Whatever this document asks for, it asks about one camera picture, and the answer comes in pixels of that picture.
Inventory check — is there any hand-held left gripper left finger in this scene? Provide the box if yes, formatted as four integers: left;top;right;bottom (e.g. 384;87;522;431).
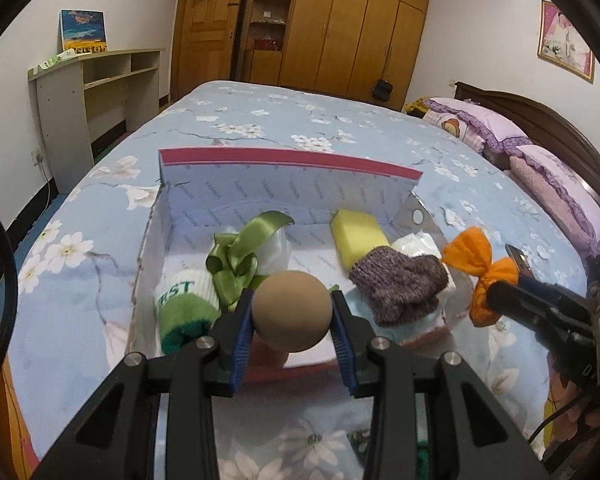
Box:
32;287;255;480

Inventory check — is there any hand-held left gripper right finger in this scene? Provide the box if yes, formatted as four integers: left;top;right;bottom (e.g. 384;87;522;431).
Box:
330;287;551;480

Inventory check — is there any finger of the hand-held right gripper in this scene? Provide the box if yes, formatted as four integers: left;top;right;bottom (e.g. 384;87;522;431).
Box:
487;282;588;333

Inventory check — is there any tan ball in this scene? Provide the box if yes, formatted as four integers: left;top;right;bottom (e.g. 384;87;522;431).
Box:
250;270;333;353

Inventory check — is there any green and white sock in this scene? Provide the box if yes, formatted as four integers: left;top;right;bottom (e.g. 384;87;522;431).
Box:
155;267;222;355

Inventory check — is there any light blue cloth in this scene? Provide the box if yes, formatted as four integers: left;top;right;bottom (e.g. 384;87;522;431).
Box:
342;287;451;343

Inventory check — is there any orange cloth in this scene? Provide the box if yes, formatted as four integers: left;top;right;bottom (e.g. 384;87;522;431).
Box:
441;226;521;328

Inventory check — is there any green satin ribbon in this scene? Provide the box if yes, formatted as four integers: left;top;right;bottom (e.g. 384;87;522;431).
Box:
205;211;296;311

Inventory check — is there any white tissue pack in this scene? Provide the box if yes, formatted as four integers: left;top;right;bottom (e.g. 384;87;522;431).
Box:
391;232;451;293

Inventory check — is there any red cardboard box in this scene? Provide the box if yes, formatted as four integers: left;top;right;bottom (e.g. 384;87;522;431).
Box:
125;147;476;386

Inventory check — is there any black smartphone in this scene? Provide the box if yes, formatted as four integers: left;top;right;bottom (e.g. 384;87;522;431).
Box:
505;244;537;281

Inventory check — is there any white plastic bag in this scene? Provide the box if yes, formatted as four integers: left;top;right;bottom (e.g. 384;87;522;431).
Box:
257;227;293;277

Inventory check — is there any pink textured pillow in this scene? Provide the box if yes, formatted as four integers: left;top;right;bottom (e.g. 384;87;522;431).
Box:
510;155;600;256

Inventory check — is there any yellow sponge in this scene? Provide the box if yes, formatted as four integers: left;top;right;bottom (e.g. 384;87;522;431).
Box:
330;210;391;270

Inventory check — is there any purple ruffled pillow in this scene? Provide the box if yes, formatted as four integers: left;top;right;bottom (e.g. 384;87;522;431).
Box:
515;144;600;256
422;97;531;156

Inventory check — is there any dark wooden headboard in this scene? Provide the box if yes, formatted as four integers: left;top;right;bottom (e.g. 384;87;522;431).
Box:
452;81;600;241

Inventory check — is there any cartoon print pillow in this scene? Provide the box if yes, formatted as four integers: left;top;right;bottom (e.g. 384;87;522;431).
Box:
427;110;486;153

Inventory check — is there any blue floral bedsheet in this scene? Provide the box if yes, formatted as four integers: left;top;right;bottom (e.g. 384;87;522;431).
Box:
7;80;588;480

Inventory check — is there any orange wooden board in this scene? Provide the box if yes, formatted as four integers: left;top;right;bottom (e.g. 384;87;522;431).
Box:
0;320;36;480

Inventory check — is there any beige shelf desk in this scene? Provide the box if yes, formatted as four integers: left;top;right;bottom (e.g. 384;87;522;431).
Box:
28;49;166;193

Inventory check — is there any wooden door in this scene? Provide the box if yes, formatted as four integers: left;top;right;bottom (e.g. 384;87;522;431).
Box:
172;0;248;101

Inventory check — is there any wooden wardrobe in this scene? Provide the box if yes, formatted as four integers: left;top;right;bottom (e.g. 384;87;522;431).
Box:
232;0;431;111

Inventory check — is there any green and white pack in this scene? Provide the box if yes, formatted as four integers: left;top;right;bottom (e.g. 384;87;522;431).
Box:
28;52;78;78

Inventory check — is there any blue and yellow painting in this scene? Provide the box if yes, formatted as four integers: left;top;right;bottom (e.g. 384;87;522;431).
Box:
60;9;108;55

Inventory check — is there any framed wall picture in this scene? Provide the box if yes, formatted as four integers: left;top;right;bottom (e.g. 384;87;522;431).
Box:
537;0;595;83

